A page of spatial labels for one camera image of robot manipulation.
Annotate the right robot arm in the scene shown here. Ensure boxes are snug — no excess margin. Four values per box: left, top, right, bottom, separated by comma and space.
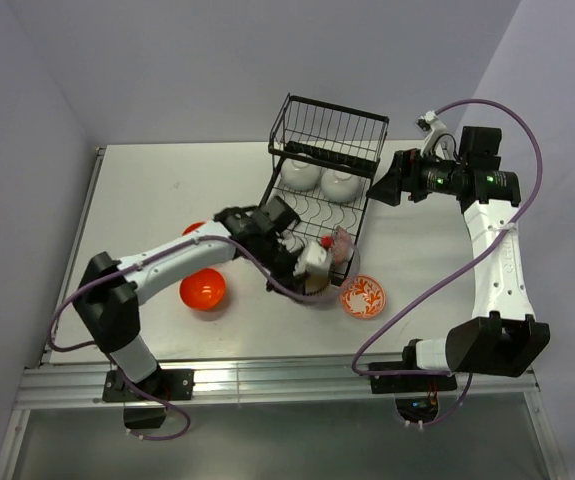
368, 127, 550, 390

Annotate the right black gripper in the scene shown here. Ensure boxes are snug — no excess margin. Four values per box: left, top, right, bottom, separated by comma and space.
366, 144, 467, 206

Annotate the near orange bowl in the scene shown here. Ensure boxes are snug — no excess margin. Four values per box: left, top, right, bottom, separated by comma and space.
179, 268, 227, 311

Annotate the black white patterned bowl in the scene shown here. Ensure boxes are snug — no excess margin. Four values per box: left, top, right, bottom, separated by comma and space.
331, 226, 354, 271

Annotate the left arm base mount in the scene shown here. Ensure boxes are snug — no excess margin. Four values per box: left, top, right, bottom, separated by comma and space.
102, 369, 194, 432

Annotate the black wire dish rack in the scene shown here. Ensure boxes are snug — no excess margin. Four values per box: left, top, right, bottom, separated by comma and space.
260, 94, 389, 251

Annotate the orange white patterned bowl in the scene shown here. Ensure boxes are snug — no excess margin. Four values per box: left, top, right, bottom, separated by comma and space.
339, 275, 386, 319

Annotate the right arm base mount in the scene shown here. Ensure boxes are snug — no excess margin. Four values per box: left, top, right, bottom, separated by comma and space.
363, 361, 458, 394

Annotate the brown beige bowl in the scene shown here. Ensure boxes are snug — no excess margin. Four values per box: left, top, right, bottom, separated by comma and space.
296, 274, 336, 307

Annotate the far orange bowl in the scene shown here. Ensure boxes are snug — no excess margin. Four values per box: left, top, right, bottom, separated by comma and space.
182, 221, 205, 236

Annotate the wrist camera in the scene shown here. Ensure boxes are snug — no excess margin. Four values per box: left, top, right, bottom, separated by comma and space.
293, 240, 333, 277
415, 110, 450, 156

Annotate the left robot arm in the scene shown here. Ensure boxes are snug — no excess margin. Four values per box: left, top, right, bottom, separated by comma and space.
73, 197, 304, 399

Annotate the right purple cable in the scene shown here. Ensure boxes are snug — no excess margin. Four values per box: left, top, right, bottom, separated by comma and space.
350, 98, 543, 428

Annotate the aluminium mounting rail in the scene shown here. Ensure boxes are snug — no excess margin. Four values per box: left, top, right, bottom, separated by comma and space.
16, 349, 541, 409

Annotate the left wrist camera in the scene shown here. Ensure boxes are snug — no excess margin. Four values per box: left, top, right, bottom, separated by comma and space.
293, 240, 333, 277

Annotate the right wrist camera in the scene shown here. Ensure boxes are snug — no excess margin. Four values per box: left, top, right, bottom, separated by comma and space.
415, 110, 450, 156

